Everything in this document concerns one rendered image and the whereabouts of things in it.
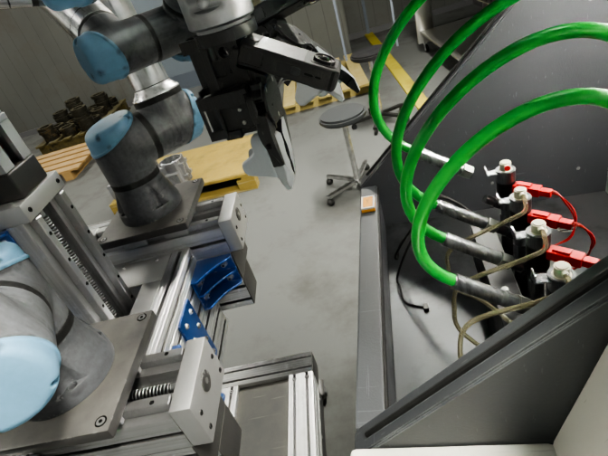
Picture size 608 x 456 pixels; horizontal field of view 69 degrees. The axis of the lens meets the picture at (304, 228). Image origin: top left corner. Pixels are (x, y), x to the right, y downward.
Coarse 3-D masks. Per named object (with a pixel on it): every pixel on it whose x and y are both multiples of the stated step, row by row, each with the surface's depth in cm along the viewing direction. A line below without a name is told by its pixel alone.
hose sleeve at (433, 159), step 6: (426, 150) 67; (420, 156) 67; (426, 156) 67; (432, 156) 67; (438, 156) 67; (426, 162) 68; (432, 162) 67; (438, 162) 67; (444, 162) 67; (462, 168) 67
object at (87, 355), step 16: (80, 320) 66; (64, 336) 61; (80, 336) 64; (96, 336) 67; (64, 352) 61; (80, 352) 63; (96, 352) 65; (112, 352) 68; (64, 368) 61; (80, 368) 62; (96, 368) 64; (64, 384) 61; (80, 384) 62; (96, 384) 64; (64, 400) 61; (80, 400) 62; (48, 416) 61
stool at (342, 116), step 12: (336, 108) 277; (348, 108) 271; (360, 108) 266; (324, 120) 265; (336, 120) 260; (348, 120) 258; (348, 132) 275; (348, 144) 278; (360, 168) 304; (348, 180) 298; (360, 180) 290; (336, 192) 286
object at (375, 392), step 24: (360, 216) 97; (360, 240) 90; (384, 240) 101; (360, 264) 84; (384, 264) 91; (360, 288) 79; (384, 288) 83; (360, 312) 74; (384, 312) 73; (360, 336) 70; (384, 336) 69; (360, 360) 66; (384, 360) 65; (360, 384) 63; (384, 384) 62; (360, 408) 60; (384, 408) 59
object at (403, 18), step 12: (420, 0) 55; (408, 12) 56; (396, 24) 57; (396, 36) 58; (384, 48) 59; (384, 60) 60; (372, 72) 61; (372, 84) 62; (372, 96) 63; (372, 108) 64; (384, 132) 66; (408, 144) 67
